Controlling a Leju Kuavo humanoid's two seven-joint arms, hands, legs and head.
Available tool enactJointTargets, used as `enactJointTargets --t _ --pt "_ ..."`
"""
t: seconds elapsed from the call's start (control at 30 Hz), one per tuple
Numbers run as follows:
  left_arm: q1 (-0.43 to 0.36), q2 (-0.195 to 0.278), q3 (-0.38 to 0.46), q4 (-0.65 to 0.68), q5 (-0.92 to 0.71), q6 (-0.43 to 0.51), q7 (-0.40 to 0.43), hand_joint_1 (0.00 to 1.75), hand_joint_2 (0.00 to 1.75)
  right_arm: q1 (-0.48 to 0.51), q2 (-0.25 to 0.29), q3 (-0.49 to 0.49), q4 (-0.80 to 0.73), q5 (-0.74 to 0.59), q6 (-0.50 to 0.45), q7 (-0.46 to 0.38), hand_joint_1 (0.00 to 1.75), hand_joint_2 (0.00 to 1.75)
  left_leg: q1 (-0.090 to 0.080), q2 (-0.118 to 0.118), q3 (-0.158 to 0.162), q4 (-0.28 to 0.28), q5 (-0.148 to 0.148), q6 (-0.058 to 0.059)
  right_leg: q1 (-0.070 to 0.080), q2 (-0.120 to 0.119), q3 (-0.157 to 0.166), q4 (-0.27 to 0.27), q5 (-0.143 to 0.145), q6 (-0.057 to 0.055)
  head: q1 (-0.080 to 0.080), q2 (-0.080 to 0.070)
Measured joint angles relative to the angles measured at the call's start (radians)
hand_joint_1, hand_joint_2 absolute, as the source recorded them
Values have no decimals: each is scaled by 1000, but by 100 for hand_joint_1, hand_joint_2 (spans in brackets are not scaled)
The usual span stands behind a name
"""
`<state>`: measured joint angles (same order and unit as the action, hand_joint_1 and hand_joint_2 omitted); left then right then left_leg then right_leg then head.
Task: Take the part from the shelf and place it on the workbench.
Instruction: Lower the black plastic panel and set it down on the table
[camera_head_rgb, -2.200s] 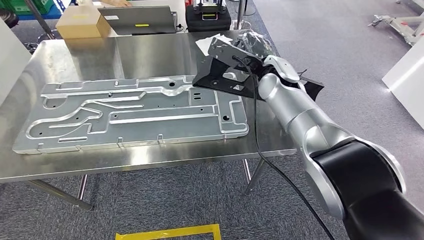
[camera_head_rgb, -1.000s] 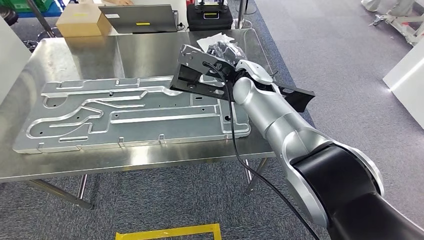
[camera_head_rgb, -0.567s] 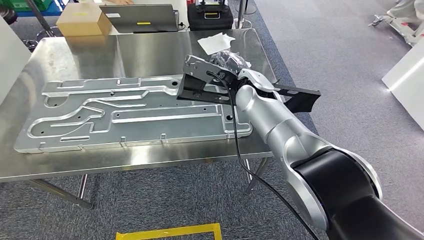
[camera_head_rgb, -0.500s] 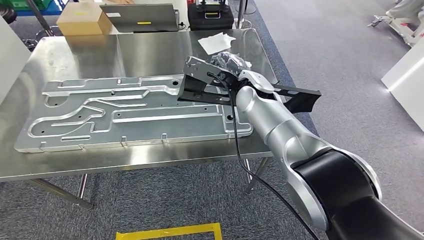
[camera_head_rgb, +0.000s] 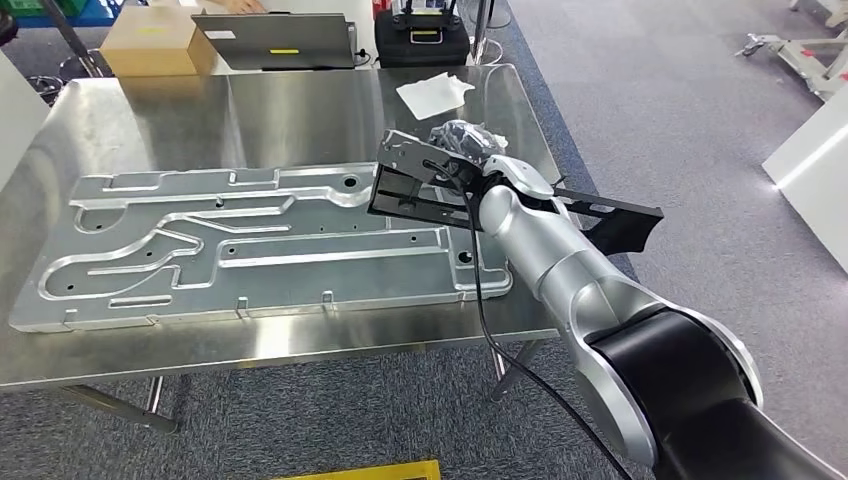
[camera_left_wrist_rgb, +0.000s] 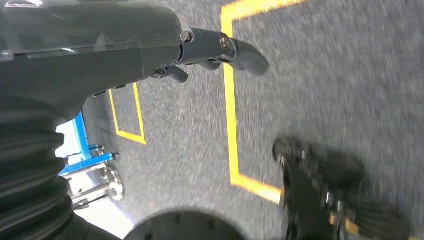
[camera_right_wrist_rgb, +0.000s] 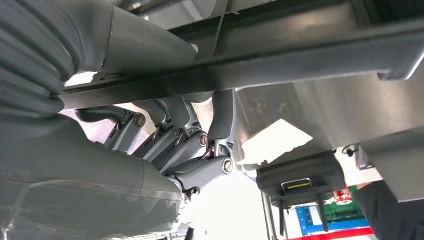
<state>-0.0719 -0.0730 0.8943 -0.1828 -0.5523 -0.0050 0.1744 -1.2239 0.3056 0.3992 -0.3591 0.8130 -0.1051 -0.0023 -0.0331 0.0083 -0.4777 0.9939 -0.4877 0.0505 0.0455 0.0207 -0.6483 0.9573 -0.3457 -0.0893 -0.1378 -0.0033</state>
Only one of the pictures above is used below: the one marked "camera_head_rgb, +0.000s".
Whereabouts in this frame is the dark pole stanchion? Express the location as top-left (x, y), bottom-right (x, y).
top-left (39, 0), bottom-right (114, 81)

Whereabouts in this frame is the grey laptop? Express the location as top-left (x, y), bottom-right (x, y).
top-left (192, 11), bottom-right (359, 72)

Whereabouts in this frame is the blue metal cart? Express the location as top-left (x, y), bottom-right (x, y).
top-left (16, 0), bottom-right (127, 29)

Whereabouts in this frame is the clear plastic wrap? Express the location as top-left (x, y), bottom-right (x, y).
top-left (427, 120), bottom-right (510, 164)

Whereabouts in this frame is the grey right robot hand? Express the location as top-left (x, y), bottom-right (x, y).
top-left (427, 120), bottom-right (510, 166)

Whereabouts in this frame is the white paper sheet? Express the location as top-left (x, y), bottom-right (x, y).
top-left (396, 71), bottom-right (477, 122)

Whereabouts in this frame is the chrome stanchion post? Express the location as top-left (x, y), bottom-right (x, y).
top-left (463, 0), bottom-right (513, 68)

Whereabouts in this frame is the black plastic plate frame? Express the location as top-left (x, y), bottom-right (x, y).
top-left (367, 162), bottom-right (665, 258)

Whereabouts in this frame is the white desk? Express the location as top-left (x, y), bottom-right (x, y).
top-left (145, 0), bottom-right (478, 74)

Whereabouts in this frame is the white metal frame stand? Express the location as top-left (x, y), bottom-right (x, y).
top-left (735, 0), bottom-right (848, 102)

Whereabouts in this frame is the person's right hand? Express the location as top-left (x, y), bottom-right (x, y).
top-left (210, 0), bottom-right (268, 15)

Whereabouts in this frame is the stamped sheet metal panel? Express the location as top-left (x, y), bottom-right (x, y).
top-left (8, 162), bottom-right (515, 334)

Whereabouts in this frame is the white board panel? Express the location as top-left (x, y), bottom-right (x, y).
top-left (761, 86), bottom-right (848, 274)

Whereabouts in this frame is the white cabinet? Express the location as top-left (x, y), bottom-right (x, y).
top-left (0, 49), bottom-right (51, 193)

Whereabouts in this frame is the black remote controller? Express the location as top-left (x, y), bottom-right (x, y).
top-left (394, 0), bottom-right (460, 29)

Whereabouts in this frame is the stainless steel table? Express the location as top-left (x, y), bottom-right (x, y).
top-left (0, 64), bottom-right (564, 435)

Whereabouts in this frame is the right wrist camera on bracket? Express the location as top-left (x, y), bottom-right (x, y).
top-left (376, 129), bottom-right (485, 200)

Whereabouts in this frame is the black carrying case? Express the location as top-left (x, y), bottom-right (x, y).
top-left (374, 6), bottom-right (472, 69)

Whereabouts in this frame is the green plastic crate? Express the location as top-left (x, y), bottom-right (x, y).
top-left (0, 0), bottom-right (91, 18)

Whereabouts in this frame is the black camera cable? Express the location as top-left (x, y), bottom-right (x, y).
top-left (423, 158), bottom-right (634, 480)

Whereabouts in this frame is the cardboard box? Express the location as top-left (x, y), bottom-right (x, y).
top-left (99, 5), bottom-right (217, 78)

